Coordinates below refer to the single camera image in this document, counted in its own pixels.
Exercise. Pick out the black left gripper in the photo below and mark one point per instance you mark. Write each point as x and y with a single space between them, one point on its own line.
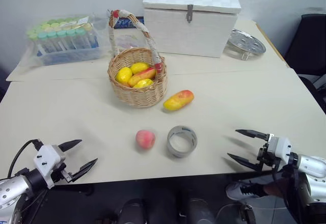
63 174

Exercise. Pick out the white sneaker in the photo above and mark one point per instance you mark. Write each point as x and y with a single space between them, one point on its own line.
242 189

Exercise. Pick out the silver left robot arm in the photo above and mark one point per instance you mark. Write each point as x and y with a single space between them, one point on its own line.
12 189

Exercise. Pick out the dark rounded shape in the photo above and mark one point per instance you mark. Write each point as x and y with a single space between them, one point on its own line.
201 210
131 211

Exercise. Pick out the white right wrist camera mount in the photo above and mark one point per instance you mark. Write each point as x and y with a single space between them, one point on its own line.
280 147

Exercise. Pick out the metal box latch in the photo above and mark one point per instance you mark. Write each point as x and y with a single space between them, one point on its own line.
189 14

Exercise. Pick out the clear plastic tube box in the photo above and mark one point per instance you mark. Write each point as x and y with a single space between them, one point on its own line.
63 51

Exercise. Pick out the clear tape roll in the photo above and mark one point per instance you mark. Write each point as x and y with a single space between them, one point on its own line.
182 144

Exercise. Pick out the red yellow mango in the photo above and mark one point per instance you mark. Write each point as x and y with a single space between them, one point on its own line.
178 100
142 76

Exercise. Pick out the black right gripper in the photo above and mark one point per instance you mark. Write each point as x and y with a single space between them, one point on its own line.
264 157

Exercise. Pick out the white checkered lidded box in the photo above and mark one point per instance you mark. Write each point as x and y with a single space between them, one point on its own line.
191 28

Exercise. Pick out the black chair with white part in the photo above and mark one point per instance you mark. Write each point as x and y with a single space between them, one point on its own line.
314 89

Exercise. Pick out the blue printed packet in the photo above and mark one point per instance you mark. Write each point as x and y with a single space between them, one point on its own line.
124 24

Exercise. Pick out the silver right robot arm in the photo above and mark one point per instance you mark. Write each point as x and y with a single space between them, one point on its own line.
313 165

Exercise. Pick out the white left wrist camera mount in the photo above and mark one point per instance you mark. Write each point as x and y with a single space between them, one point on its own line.
47 161

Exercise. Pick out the pink peach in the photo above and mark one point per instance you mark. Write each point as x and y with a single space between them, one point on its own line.
145 140

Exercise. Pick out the yellow lemon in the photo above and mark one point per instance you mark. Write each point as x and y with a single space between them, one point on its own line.
124 75
138 67
143 83

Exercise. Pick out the person's bare lower leg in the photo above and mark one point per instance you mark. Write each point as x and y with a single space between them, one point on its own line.
273 189

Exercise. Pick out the black office chair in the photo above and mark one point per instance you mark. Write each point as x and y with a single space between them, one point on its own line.
310 43

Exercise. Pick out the teal capped test tube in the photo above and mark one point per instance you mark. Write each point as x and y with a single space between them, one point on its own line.
71 38
61 39
42 42
51 40

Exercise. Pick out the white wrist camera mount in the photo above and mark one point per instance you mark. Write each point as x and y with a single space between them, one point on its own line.
47 161
280 147

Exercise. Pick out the small black bracket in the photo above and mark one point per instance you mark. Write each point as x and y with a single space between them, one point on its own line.
246 213

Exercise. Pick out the round metal steamer tray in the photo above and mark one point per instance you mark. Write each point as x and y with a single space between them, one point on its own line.
245 43

